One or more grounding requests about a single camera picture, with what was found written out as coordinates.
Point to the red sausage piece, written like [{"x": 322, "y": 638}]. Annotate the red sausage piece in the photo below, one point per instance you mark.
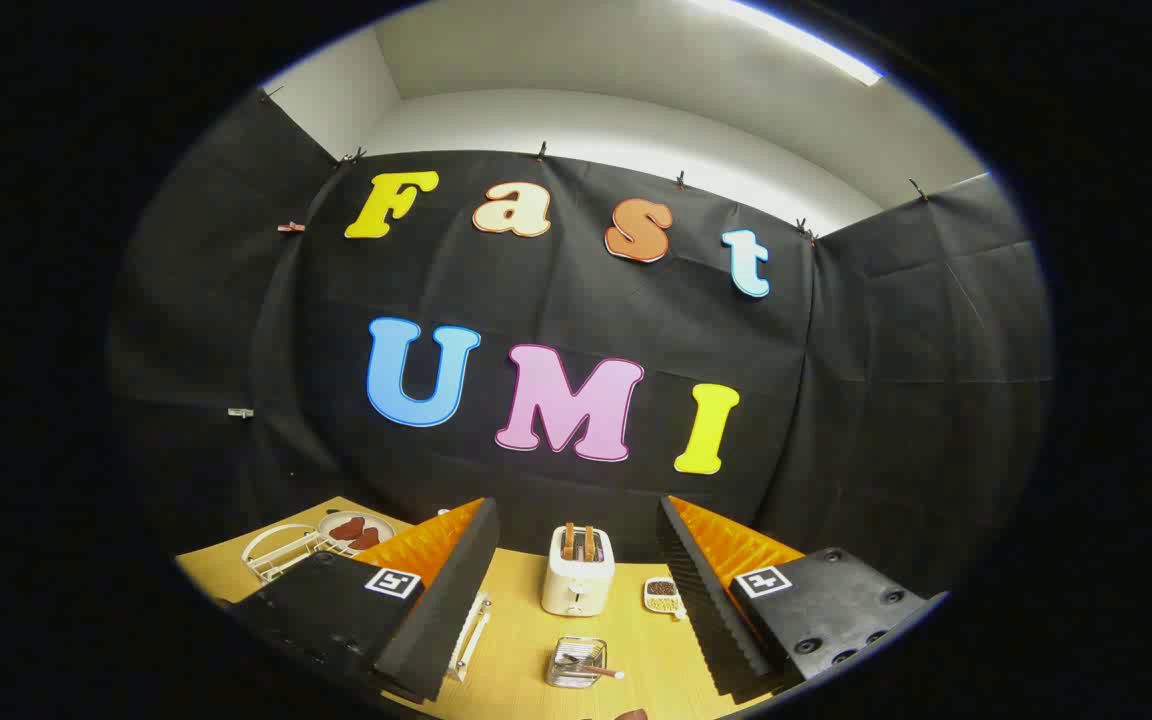
[
  {"x": 346, "y": 527},
  {"x": 367, "y": 539}
]

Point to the white divided snack dish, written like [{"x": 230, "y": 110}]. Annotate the white divided snack dish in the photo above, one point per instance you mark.
[{"x": 662, "y": 598}]

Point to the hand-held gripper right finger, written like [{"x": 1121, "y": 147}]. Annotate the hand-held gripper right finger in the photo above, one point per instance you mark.
[{"x": 701, "y": 600}]

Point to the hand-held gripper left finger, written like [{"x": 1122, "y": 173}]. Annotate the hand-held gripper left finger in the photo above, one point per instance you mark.
[{"x": 446, "y": 600}]

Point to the small white saucer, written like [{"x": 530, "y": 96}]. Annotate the small white saucer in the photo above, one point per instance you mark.
[{"x": 381, "y": 524}]

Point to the brown toast slice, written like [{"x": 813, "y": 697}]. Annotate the brown toast slice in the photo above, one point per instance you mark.
[
  {"x": 589, "y": 544},
  {"x": 568, "y": 542}
]

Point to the row of black clips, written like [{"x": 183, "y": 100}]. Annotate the row of black clips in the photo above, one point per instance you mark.
[{"x": 541, "y": 152}]

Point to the white toaster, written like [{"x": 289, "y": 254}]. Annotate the white toaster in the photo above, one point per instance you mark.
[{"x": 576, "y": 590}]

